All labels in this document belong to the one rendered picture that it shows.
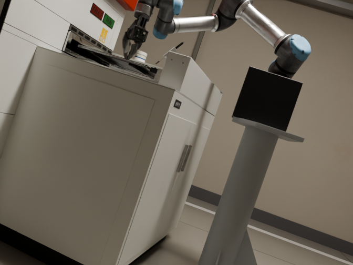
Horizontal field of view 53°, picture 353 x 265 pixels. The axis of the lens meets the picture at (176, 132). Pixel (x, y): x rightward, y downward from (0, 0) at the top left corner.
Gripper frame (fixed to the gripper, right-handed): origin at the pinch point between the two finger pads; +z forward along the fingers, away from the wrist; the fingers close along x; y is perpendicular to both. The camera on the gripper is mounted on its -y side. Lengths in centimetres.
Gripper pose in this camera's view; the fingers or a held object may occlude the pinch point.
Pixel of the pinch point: (126, 57)
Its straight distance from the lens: 168.9
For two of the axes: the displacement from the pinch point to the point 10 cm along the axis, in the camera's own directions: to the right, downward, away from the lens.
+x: 8.3, 2.7, 4.8
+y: 4.5, 1.8, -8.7
